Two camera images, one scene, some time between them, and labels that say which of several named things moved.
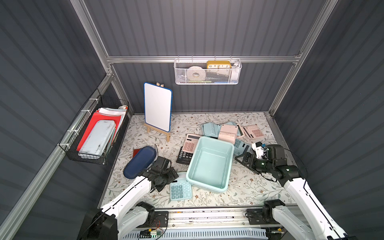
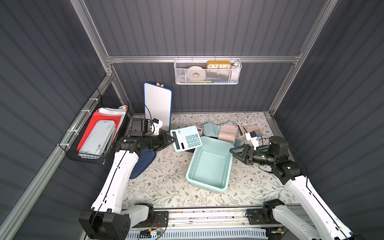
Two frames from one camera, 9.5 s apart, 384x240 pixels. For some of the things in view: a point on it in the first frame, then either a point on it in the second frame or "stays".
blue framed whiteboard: x=158 y=106 stays
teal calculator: x=180 y=189 -> x=185 y=138
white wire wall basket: x=207 y=71 stays
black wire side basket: x=93 y=136 stays
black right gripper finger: x=249 y=159 -> x=240 y=151
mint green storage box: x=211 y=164 stays
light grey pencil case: x=97 y=139 stays
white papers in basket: x=121 y=111 stays
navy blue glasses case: x=145 y=156 stays
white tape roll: x=195 y=73 stays
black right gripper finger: x=256 y=171 -> x=242 y=158
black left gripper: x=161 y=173 -> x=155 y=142
